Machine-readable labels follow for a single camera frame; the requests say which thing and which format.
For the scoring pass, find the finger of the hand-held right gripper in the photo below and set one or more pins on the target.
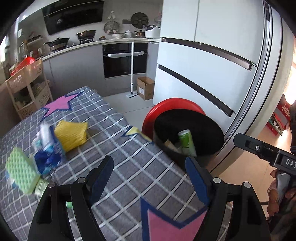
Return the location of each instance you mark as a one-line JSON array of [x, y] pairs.
[[254, 146]]

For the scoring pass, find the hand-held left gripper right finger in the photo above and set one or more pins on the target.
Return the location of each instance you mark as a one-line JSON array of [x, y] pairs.
[[196, 179]]

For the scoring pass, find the beige storage trolley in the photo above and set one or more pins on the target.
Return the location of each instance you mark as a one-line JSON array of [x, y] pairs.
[[27, 90]]

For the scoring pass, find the grey checked tablecloth with stars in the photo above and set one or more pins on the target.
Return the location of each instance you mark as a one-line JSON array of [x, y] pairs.
[[129, 166]]

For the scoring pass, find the yellow sponge cloth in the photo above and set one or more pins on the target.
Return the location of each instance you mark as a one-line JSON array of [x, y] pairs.
[[71, 134]]

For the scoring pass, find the blue wrapper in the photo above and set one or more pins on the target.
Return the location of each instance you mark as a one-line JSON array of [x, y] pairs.
[[49, 150]]

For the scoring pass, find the white enamel pot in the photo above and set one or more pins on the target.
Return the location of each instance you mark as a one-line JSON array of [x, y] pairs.
[[128, 33]]

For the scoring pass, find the white refrigerator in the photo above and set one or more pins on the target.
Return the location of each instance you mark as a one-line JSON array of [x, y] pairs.
[[208, 46]]

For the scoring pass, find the black wok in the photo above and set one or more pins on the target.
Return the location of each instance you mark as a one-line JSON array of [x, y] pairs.
[[57, 42]]

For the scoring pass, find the red plastic basket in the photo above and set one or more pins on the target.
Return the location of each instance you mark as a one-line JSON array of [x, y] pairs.
[[23, 64]]

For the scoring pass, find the person's right forearm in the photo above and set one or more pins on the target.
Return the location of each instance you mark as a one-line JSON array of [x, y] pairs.
[[286, 224]]

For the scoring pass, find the black built-in oven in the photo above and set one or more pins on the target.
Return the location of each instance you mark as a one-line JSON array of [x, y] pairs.
[[120, 62]]

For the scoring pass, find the white rice cooker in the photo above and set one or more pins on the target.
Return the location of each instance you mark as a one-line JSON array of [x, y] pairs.
[[152, 32]]

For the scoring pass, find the black trash bin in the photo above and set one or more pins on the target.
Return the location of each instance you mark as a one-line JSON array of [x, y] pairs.
[[203, 129]]

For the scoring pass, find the green can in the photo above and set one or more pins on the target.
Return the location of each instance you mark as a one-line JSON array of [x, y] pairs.
[[187, 143]]

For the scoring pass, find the person's right hand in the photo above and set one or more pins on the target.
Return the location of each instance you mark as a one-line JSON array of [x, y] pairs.
[[272, 199]]

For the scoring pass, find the dark cooking pot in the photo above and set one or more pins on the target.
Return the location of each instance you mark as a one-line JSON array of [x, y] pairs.
[[86, 34]]

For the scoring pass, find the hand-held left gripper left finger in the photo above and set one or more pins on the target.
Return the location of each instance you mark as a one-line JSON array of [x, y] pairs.
[[101, 179]]

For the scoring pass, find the white mop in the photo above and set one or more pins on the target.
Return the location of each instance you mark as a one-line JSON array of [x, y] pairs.
[[133, 69]]

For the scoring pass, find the round metal steamer rack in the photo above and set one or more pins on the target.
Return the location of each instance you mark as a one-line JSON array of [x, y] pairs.
[[111, 26]]

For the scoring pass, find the red plastic stool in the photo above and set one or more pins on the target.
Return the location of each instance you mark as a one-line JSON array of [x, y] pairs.
[[161, 106]]

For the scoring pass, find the white kitchen counter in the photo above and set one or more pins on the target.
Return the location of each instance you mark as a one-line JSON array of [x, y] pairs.
[[92, 44]]

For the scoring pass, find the green sponge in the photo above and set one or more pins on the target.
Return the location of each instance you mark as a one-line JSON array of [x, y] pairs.
[[22, 169]]

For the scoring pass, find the cardboard box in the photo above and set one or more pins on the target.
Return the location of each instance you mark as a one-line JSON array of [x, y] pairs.
[[145, 88]]

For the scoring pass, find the pile of red boxes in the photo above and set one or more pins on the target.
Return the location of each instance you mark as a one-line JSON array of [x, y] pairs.
[[281, 113]]

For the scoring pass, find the black range hood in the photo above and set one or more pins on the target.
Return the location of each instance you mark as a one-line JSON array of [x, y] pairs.
[[74, 16]]

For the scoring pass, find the white bowl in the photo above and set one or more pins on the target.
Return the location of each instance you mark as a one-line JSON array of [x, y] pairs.
[[118, 35]]

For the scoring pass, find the black round hanging pan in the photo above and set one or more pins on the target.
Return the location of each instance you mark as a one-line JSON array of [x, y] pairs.
[[139, 19]]

